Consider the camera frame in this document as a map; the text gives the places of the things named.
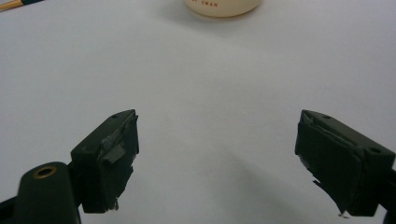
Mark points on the dark green gold pen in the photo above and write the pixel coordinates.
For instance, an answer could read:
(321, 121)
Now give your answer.
(12, 4)

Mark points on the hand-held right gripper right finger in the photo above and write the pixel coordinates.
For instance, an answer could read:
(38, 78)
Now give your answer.
(339, 161)

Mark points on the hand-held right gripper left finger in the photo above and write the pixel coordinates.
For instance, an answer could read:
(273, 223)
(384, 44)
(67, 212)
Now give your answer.
(106, 161)

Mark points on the cream ceramic pen holder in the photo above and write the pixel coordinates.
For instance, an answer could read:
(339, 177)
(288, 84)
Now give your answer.
(222, 8)

